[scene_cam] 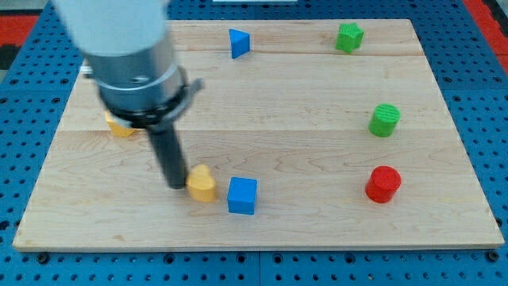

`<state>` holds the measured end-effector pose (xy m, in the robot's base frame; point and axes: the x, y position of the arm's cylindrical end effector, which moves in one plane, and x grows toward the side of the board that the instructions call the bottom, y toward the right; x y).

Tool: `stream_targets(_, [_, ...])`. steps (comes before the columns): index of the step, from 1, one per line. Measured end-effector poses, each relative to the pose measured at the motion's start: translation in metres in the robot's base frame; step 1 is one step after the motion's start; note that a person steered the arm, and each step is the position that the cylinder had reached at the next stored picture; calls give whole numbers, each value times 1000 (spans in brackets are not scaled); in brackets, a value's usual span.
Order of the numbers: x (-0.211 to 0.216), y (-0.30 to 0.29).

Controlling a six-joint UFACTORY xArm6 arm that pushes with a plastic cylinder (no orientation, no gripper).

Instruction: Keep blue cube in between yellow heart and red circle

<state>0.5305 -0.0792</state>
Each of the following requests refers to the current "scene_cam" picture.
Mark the green star block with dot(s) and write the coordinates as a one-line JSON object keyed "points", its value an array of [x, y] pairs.
{"points": [[349, 37]]}

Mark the blue cube block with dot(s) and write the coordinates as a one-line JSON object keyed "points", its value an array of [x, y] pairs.
{"points": [[241, 198]]}

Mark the red cylinder block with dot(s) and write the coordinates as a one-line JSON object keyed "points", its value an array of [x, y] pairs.
{"points": [[383, 183]]}

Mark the wooden board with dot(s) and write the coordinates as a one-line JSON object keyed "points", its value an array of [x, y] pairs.
{"points": [[293, 114]]}

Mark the green cylinder block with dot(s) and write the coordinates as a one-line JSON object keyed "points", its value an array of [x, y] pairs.
{"points": [[384, 120]]}

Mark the blue triangle block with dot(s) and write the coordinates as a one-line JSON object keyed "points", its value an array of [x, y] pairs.
{"points": [[239, 43]]}

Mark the yellow heart block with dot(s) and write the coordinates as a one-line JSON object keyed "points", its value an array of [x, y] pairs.
{"points": [[201, 185]]}

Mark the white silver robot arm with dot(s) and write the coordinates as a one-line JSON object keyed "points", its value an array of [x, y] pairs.
{"points": [[129, 48]]}

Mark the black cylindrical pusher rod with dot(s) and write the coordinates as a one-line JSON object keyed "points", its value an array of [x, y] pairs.
{"points": [[166, 146]]}

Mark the yellow hexagon block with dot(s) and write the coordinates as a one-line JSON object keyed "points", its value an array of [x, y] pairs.
{"points": [[117, 129]]}

